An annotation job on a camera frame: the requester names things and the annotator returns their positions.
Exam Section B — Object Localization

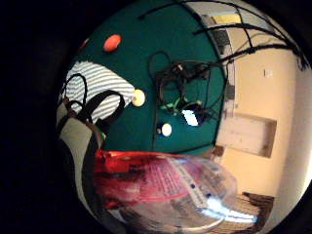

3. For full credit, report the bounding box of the black glove cable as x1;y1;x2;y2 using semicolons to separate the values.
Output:
192;22;293;45
208;43;310;71
137;0;293;43

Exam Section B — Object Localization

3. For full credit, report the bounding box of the pale yellow ball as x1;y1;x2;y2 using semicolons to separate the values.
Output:
131;89;146;108

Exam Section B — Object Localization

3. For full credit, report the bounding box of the green tape piece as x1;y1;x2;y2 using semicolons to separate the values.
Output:
159;97;189;113

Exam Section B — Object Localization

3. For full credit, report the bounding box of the tangled black cable bundle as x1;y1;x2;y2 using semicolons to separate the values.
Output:
147;50;228;131

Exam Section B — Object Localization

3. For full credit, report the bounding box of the grey white striped cloth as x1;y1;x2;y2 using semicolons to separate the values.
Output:
60;60;137;123

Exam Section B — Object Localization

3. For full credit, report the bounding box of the orange ball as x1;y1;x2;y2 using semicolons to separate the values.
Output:
102;33;123;54

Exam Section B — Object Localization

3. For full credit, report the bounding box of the white wall recess box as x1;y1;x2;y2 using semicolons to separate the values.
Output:
215;111;278;159

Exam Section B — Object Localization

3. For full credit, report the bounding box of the small white round object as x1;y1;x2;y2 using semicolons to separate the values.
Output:
156;122;174;137

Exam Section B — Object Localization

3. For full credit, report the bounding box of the red clear plastic snack packet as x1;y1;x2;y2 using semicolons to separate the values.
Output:
93;148;239;234

